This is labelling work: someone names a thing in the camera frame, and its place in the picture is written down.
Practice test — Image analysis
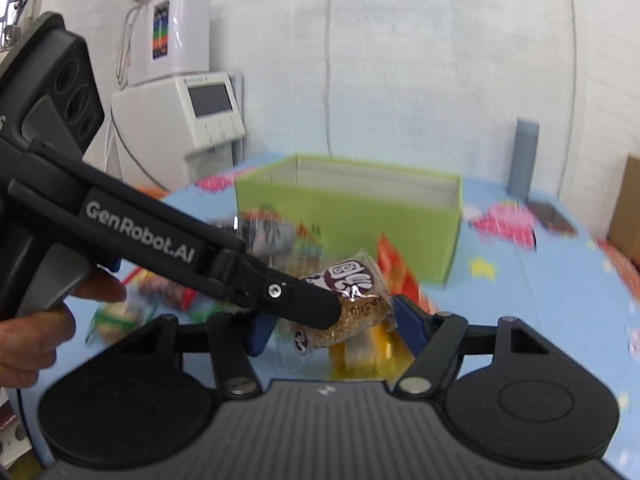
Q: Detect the white water purifier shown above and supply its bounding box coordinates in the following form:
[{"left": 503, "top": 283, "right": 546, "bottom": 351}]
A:
[{"left": 126, "top": 0, "right": 212, "bottom": 87}]

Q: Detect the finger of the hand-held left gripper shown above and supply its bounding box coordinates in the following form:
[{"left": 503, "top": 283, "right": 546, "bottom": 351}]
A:
[{"left": 197, "top": 251, "right": 344, "bottom": 332}]

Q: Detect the heap of mixed snack packets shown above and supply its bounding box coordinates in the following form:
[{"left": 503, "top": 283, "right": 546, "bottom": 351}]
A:
[{"left": 87, "top": 204, "right": 436, "bottom": 382}]

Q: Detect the person's left hand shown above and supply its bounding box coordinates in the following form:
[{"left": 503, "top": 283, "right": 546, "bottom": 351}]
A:
[{"left": 0, "top": 269, "right": 128, "bottom": 392}]

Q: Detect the clear sesame snack packet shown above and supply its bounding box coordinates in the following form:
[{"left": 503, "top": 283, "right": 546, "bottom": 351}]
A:
[{"left": 276, "top": 249, "right": 399, "bottom": 362}]

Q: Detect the green cardboard box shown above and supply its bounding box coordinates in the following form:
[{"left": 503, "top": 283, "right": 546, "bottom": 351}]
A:
[{"left": 235, "top": 153, "right": 464, "bottom": 287}]

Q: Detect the grey cylinder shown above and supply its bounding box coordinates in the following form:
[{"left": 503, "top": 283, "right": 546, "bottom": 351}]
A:
[{"left": 507, "top": 117, "right": 541, "bottom": 197}]

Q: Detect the white water dispenser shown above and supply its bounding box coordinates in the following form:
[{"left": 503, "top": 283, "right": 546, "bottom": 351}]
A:
[{"left": 110, "top": 72, "right": 249, "bottom": 192}]

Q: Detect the dark flat device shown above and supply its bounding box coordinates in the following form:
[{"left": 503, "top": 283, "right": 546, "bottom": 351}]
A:
[{"left": 526, "top": 197, "right": 577, "bottom": 235}]

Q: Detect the brown cardboard box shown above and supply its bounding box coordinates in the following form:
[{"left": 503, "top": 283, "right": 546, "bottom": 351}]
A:
[{"left": 606, "top": 155, "right": 640, "bottom": 262}]

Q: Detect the thin wall cable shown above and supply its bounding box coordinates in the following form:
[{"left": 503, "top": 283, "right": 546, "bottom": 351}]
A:
[
  {"left": 562, "top": 0, "right": 580, "bottom": 196},
  {"left": 325, "top": 0, "right": 335, "bottom": 157}
]

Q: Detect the blue printed table cloth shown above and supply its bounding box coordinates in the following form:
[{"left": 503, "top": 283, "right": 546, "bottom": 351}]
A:
[{"left": 15, "top": 152, "right": 640, "bottom": 480}]

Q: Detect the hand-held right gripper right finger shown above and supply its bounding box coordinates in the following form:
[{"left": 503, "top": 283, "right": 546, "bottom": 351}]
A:
[{"left": 392, "top": 295, "right": 552, "bottom": 397}]

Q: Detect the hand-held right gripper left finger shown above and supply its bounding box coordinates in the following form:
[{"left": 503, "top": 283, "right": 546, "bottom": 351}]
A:
[{"left": 117, "top": 311, "right": 277, "bottom": 397}]

